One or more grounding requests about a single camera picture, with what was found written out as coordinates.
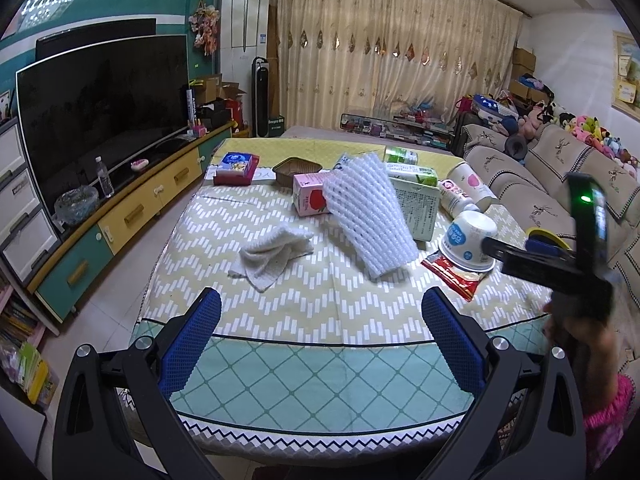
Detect stacked cardboard boxes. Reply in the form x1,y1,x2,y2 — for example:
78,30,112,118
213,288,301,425
510,47,551,103

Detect brown plastic tray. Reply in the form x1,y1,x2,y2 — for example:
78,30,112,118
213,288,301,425
272,156,323,184

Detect row of books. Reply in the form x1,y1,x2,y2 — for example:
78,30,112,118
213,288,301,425
340,110,453,148

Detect hanging flower decoration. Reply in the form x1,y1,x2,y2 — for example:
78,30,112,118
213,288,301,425
189,2,221,56

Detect white bottle pink label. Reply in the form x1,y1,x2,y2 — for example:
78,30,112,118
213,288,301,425
446,161,498,212

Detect red snack wrapper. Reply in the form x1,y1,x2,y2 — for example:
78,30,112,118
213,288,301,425
421,252,482,302

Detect white standing air conditioner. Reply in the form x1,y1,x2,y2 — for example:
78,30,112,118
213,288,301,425
220,0,271,138

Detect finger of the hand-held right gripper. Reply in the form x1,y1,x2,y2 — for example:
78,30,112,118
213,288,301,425
481,236,576,263

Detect black tower fan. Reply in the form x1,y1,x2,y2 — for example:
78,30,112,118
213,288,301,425
252,56,271,138

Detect beige patterned curtain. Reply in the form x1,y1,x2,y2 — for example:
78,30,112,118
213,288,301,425
267,0,523,131

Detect small white bottle red label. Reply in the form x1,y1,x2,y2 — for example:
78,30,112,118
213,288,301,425
437,178,481,218

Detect white drawer unit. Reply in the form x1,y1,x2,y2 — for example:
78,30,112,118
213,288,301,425
0,115,63,286

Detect blue tissue box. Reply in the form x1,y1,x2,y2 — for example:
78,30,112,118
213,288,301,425
213,152,261,187

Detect beige sofa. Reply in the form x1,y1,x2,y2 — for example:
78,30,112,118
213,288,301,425
452,110,640,306

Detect black flat television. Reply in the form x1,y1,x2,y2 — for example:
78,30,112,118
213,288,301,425
15,34,191,211

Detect yellow rimmed trash bin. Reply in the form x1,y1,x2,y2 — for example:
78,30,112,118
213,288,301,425
524,226,573,256

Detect green white drink carton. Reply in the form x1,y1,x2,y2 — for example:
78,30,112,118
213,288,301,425
389,175,441,243

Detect framed wall picture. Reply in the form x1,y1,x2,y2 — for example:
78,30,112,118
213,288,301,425
611,30,640,121

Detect white towel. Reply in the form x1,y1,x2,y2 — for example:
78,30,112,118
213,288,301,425
227,225,315,292

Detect open cardboard boxes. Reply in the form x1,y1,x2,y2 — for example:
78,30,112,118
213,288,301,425
192,75,246,108

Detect yellow teal television cabinet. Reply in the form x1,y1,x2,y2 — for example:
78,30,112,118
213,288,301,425
27,120,236,323

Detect row of plush toys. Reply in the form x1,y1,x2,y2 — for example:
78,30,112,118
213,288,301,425
520,100,640,166

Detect white blue paper cup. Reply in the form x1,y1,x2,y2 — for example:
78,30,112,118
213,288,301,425
439,210,498,272

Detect person's right hand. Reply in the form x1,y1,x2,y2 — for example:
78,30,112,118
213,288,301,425
544,302,620,363

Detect glass bowl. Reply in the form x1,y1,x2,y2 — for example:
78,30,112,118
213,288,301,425
54,185,99,226

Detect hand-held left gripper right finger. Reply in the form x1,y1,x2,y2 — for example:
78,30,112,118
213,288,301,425
420,287,588,480

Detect pink milk carton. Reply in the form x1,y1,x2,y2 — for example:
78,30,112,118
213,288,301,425
292,171,333,217

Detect shelf of children's books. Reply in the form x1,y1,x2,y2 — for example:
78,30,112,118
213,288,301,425
0,280,58,411

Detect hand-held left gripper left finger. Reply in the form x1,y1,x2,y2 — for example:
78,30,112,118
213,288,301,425
52,287,223,480

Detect white foam net sleeve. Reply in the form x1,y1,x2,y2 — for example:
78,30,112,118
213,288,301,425
322,152,420,281

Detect clear water bottle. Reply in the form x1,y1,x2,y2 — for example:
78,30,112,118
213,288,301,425
95,156,115,199

